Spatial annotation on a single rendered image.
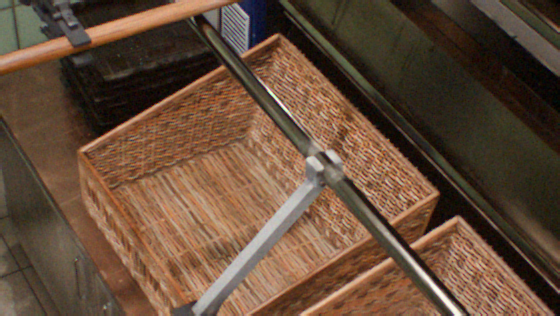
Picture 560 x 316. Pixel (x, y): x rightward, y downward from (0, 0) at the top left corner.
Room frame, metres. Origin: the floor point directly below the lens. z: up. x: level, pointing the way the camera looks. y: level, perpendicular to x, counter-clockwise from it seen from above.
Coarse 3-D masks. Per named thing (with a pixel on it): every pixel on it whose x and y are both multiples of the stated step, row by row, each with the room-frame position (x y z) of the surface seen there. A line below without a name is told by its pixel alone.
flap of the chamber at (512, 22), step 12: (480, 0) 1.33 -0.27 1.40; (492, 0) 1.31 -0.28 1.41; (540, 0) 1.33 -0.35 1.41; (552, 0) 1.34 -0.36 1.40; (492, 12) 1.31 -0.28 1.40; (504, 12) 1.29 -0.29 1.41; (552, 12) 1.30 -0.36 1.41; (504, 24) 1.28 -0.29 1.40; (516, 24) 1.27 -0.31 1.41; (516, 36) 1.26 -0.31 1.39; (528, 36) 1.25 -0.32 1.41; (540, 36) 1.23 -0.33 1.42; (540, 48) 1.22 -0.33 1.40; (552, 48) 1.21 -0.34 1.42; (552, 60) 1.20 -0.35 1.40
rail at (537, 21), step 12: (504, 0) 1.30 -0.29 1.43; (516, 0) 1.28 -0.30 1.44; (528, 0) 1.29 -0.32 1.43; (516, 12) 1.28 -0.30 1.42; (528, 12) 1.26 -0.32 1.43; (540, 12) 1.26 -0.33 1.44; (528, 24) 1.25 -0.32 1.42; (540, 24) 1.24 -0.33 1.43; (552, 24) 1.23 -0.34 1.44; (552, 36) 1.22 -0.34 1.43
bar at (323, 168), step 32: (224, 64) 1.47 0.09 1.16; (256, 96) 1.39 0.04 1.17; (288, 128) 1.31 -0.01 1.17; (320, 160) 1.24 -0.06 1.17; (320, 192) 1.23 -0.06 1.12; (352, 192) 1.18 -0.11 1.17; (288, 224) 1.21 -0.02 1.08; (384, 224) 1.12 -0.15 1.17; (256, 256) 1.18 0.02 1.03; (416, 256) 1.06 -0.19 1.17; (224, 288) 1.15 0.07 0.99
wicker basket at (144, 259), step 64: (256, 64) 1.93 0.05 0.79; (128, 128) 1.77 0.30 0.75; (192, 128) 1.85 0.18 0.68; (256, 128) 1.92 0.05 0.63; (320, 128) 1.78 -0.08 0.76; (128, 192) 1.74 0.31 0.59; (192, 192) 1.75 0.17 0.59; (256, 192) 1.76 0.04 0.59; (128, 256) 1.53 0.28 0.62; (192, 256) 1.58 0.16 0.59; (320, 256) 1.59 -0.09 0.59; (384, 256) 1.46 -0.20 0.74
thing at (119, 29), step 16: (192, 0) 1.57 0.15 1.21; (208, 0) 1.58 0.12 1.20; (224, 0) 1.59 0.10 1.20; (240, 0) 1.60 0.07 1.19; (144, 16) 1.52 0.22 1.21; (160, 16) 1.53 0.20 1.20; (176, 16) 1.54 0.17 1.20; (192, 16) 1.56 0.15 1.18; (96, 32) 1.48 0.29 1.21; (112, 32) 1.48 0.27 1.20; (128, 32) 1.50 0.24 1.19; (32, 48) 1.43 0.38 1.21; (48, 48) 1.43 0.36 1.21; (64, 48) 1.44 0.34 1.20; (80, 48) 1.45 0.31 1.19; (0, 64) 1.39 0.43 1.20; (16, 64) 1.40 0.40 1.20; (32, 64) 1.41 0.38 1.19
